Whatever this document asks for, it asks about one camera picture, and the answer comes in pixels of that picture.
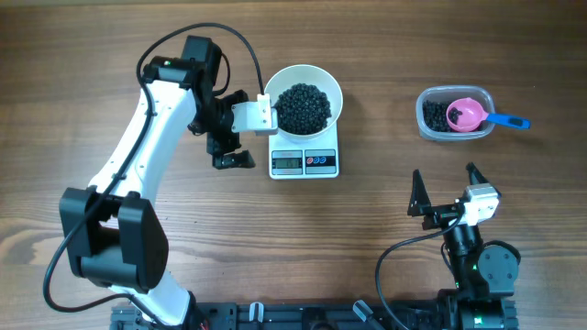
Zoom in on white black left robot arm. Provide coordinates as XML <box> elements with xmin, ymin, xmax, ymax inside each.
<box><xmin>54</xmin><ymin>55</ymin><xmax>254</xmax><ymax>329</ymax></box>

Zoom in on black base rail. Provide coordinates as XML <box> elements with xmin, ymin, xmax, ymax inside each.
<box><xmin>109</xmin><ymin>300</ymin><xmax>519</xmax><ymax>330</ymax></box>

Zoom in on white bowl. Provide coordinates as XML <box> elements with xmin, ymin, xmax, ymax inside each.
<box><xmin>264</xmin><ymin>64</ymin><xmax>344</xmax><ymax>139</ymax></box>

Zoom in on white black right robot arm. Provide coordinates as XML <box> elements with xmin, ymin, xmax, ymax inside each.
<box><xmin>407</xmin><ymin>163</ymin><xmax>521</xmax><ymax>330</ymax></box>

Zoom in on white digital kitchen scale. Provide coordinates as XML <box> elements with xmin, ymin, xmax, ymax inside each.
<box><xmin>269</xmin><ymin>124</ymin><xmax>339</xmax><ymax>180</ymax></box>

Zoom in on black beans in bowl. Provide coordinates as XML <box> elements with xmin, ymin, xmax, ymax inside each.
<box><xmin>274</xmin><ymin>83</ymin><xmax>332</xmax><ymax>136</ymax></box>

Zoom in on pink scoop blue handle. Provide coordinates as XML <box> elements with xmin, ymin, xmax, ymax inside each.
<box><xmin>446</xmin><ymin>98</ymin><xmax>531</xmax><ymax>133</ymax></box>

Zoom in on clear container of black beans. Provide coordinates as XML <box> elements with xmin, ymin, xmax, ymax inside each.
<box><xmin>415</xmin><ymin>85</ymin><xmax>495</xmax><ymax>142</ymax></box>

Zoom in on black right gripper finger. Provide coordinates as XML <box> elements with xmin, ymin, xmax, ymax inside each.
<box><xmin>466</xmin><ymin>162</ymin><xmax>489</xmax><ymax>185</ymax></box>
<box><xmin>407</xmin><ymin>170</ymin><xmax>432</xmax><ymax>216</ymax></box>

